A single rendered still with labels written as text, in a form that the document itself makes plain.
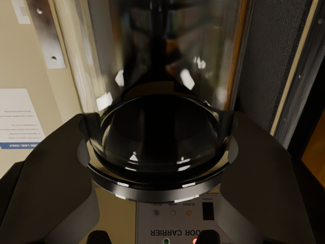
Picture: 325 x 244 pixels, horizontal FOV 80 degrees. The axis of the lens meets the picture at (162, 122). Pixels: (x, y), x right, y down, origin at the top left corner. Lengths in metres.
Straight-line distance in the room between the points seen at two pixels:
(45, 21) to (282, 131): 0.32
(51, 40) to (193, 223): 0.30
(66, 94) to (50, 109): 0.58
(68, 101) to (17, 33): 0.54
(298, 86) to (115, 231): 0.31
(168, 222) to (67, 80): 0.24
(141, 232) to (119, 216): 0.04
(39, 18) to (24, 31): 0.53
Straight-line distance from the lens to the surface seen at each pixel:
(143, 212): 0.32
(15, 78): 0.87
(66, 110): 0.29
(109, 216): 0.33
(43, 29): 0.26
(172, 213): 0.31
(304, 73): 0.29
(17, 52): 0.82
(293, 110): 0.31
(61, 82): 0.27
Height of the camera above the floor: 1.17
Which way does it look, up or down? 31 degrees up
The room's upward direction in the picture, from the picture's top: 179 degrees clockwise
